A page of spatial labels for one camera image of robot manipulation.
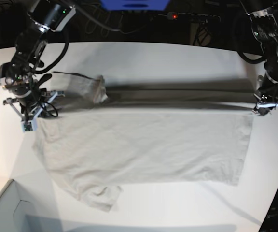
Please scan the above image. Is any beige grey t-shirt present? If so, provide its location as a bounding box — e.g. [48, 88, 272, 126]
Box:
[33, 71, 254, 211]

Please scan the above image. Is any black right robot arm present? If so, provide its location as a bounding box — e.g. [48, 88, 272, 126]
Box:
[0, 0, 76, 107]

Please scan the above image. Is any white cardboard box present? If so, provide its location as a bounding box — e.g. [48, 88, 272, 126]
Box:
[0, 179, 63, 232]

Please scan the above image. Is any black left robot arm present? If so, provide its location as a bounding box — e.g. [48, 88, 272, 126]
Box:
[238, 0, 278, 116]

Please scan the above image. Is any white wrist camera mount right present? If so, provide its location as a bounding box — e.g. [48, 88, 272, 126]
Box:
[3, 89, 65, 132]

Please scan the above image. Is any white looped cable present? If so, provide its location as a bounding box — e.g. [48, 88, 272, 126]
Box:
[83, 9, 154, 35]

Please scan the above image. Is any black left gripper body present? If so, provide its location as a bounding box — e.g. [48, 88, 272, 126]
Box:
[253, 93, 273, 116]

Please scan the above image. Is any blue plastic bin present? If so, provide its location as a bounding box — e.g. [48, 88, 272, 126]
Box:
[100, 0, 170, 11]

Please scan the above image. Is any black power strip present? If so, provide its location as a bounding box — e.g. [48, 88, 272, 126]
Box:
[166, 12, 221, 23]

